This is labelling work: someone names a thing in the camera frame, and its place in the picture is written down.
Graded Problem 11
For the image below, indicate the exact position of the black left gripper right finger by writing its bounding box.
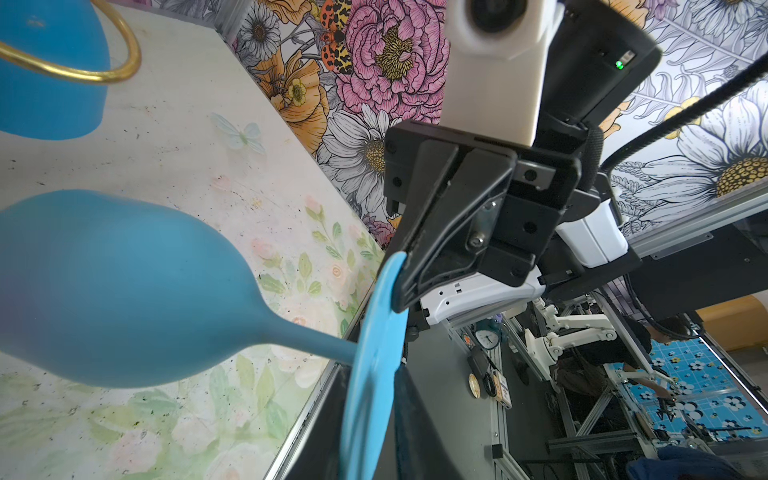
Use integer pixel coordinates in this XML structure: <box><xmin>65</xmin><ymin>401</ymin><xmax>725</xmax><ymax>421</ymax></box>
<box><xmin>393</xmin><ymin>365</ymin><xmax>462</xmax><ymax>480</ymax></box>

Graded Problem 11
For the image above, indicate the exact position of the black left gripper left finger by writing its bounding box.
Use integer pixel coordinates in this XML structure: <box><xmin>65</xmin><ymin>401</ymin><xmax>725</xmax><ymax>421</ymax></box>
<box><xmin>283</xmin><ymin>365</ymin><xmax>351</xmax><ymax>480</ymax></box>

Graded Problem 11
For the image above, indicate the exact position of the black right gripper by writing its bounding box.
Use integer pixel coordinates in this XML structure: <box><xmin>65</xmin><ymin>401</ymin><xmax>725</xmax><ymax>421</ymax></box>
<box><xmin>385</xmin><ymin>121</ymin><xmax>581</xmax><ymax>313</ymax></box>

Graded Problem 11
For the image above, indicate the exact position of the light blue wine glass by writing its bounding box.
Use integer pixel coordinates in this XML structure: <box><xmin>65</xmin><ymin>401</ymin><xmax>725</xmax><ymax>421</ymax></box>
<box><xmin>1</xmin><ymin>190</ymin><xmax>408</xmax><ymax>479</ymax></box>

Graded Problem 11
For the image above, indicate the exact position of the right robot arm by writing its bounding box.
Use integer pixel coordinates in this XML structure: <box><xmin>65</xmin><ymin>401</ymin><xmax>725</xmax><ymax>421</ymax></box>
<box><xmin>384</xmin><ymin>1</ymin><xmax>661</xmax><ymax>321</ymax></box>

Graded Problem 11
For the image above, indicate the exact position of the gold wine glass rack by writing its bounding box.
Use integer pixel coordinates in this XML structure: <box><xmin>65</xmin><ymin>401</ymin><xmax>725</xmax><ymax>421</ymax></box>
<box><xmin>1</xmin><ymin>1</ymin><xmax>142</xmax><ymax>85</ymax></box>

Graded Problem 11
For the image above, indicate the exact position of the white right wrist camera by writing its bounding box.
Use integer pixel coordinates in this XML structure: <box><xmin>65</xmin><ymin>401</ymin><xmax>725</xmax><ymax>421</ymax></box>
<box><xmin>440</xmin><ymin>0</ymin><xmax>565</xmax><ymax>146</ymax></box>

